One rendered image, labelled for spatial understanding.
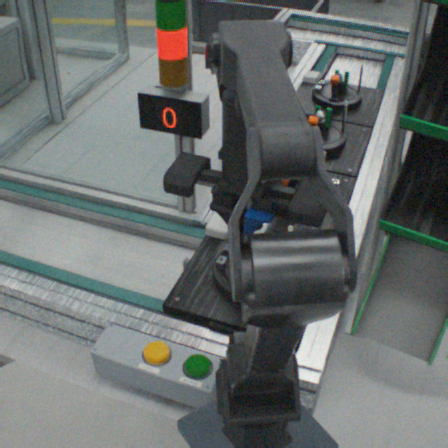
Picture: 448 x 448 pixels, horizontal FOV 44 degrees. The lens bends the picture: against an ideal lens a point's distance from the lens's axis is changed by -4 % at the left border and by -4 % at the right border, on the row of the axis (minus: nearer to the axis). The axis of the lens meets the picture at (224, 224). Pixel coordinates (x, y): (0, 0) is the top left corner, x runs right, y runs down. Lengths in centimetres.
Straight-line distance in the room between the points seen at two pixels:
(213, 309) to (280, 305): 59
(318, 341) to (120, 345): 32
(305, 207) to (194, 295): 42
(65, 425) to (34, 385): 11
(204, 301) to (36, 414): 35
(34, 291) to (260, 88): 71
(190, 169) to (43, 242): 63
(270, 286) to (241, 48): 23
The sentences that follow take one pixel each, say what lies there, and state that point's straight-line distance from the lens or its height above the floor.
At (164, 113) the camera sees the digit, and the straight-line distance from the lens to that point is 102.
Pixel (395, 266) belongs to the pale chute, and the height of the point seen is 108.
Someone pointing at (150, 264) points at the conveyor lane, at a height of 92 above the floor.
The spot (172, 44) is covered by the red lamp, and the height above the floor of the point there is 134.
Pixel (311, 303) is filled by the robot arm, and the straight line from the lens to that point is 38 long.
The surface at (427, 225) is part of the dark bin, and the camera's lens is 81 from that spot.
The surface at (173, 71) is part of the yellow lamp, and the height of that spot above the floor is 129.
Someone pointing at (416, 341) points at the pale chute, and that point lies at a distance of 92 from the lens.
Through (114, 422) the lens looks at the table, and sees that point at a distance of 98.
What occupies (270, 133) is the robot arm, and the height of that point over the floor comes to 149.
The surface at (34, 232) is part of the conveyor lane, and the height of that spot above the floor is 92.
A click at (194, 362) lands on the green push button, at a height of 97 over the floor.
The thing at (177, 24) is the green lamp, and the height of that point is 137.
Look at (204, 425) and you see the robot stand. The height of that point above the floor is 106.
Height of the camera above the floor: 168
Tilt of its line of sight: 39 degrees down
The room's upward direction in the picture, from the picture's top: straight up
